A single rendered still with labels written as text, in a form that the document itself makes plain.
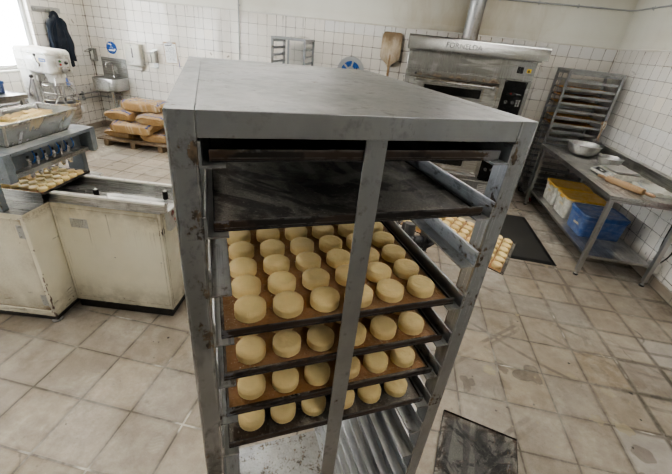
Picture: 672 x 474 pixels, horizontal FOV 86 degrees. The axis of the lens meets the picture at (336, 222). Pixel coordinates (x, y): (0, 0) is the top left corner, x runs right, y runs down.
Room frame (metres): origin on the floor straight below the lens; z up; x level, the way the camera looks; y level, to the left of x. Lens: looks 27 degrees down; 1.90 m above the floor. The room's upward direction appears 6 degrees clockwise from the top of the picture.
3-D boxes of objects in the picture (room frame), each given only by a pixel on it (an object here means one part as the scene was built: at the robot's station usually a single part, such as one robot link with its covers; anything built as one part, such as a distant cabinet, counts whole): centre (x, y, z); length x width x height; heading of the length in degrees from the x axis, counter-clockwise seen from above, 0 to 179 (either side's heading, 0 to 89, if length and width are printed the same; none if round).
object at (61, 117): (2.08, 1.92, 1.25); 0.56 x 0.29 x 0.14; 179
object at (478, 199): (0.81, -0.12, 1.68); 0.64 x 0.03 x 0.03; 20
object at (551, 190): (4.50, -2.97, 0.36); 0.47 x 0.39 x 0.26; 81
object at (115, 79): (6.36, 4.03, 0.93); 0.99 x 0.38 x 1.09; 82
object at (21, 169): (2.08, 1.92, 1.01); 0.72 x 0.33 x 0.34; 179
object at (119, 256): (2.07, 1.41, 0.45); 0.70 x 0.34 x 0.90; 89
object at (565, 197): (4.10, -2.91, 0.36); 0.47 x 0.38 x 0.26; 82
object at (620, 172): (3.68, -2.83, 0.92); 0.32 x 0.30 x 0.09; 89
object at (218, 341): (0.67, 0.25, 1.50); 0.64 x 0.03 x 0.03; 20
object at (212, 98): (0.74, 0.07, 0.93); 0.64 x 0.51 x 1.78; 20
